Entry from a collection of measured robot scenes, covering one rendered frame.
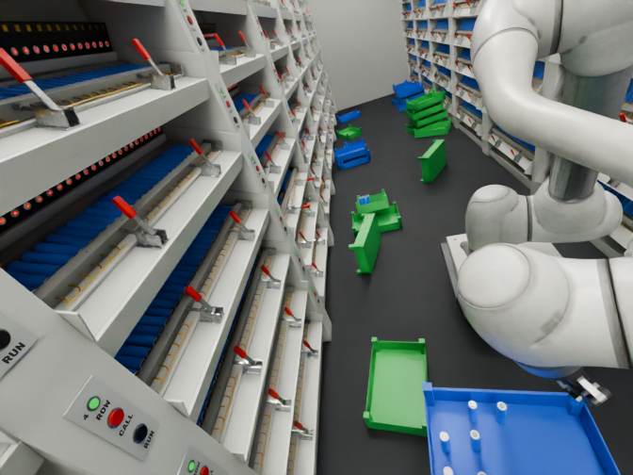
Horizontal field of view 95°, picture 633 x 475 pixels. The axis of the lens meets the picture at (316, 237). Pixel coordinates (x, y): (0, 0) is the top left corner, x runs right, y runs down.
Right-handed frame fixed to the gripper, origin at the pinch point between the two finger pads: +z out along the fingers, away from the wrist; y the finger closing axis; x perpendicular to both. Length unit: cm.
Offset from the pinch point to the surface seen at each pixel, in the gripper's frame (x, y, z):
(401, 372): 35, 41, 37
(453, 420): 22.9, 9.2, 7.8
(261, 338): 44, 37, -26
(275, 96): -8, 134, -44
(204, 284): 39, 39, -46
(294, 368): 50, 39, -7
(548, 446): 11.3, -2.0, 13.2
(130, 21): 9, 72, -88
